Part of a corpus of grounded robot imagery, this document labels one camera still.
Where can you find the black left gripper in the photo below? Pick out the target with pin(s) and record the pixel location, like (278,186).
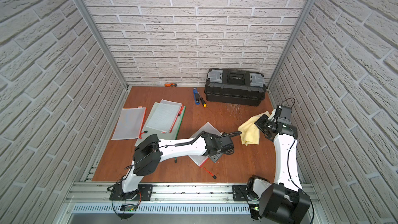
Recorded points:
(216,154)

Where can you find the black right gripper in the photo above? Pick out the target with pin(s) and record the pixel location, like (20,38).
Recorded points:
(260,124)

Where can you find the yellow wiping cloth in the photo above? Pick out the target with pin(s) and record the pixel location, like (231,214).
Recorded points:
(250,134)

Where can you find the white red zip document bag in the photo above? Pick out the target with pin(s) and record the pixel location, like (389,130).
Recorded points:
(201,160)

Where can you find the red zip mesh document bag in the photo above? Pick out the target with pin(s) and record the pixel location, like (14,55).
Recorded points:
(130,124)

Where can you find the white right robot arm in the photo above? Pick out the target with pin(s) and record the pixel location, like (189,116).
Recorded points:
(284,201)

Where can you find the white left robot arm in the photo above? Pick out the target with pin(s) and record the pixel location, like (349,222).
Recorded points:
(153,150)

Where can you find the green zip mesh document bag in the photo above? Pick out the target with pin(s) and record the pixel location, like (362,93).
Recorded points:
(167,136)

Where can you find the yellow black screwdriver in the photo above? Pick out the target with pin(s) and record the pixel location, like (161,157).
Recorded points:
(203,102)

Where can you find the blue utility knife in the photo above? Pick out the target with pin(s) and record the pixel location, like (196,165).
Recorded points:
(196,96)

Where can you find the black plastic toolbox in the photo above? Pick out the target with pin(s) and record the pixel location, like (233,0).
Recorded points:
(235,86)

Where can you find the orange black tool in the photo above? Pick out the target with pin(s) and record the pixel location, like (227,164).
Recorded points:
(170,85)

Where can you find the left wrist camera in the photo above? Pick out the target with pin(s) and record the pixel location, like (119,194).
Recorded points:
(225,141)

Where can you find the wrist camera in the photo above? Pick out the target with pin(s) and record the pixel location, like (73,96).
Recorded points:
(284,111)
(225,141)

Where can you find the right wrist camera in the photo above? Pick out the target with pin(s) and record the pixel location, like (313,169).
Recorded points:
(284,111)

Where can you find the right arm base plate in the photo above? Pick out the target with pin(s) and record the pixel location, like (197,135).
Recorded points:
(244,193)

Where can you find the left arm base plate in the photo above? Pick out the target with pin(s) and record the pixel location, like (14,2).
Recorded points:
(143,192)

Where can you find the aluminium front rail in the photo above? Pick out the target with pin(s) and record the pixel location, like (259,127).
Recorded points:
(207,193)

